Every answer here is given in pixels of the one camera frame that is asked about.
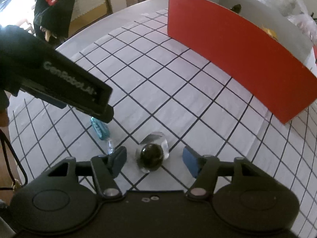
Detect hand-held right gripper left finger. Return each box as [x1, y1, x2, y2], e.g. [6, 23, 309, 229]
[48, 146, 127, 199]

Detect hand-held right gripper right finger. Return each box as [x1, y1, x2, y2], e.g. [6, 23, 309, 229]
[182, 146, 270, 197]

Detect clear dark ball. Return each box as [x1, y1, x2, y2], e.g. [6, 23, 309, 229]
[136, 131, 170, 173]

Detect blue candy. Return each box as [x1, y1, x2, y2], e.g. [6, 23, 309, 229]
[90, 117, 116, 155]

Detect red cardboard box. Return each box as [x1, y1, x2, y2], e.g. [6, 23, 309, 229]
[168, 0, 317, 124]

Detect orange snack packet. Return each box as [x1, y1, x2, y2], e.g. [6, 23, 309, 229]
[263, 26, 278, 40]

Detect plastic bag of red snacks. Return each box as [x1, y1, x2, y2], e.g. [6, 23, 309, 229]
[287, 10, 317, 45]

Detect black bag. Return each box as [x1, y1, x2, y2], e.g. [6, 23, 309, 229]
[33, 0, 107, 39]

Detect yellow white storage rack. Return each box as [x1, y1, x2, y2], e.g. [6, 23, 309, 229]
[68, 0, 113, 36]

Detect white checked tablecloth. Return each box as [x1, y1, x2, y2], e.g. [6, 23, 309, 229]
[9, 7, 317, 226]

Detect black cable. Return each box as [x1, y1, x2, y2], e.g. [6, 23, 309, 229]
[0, 129, 28, 191]

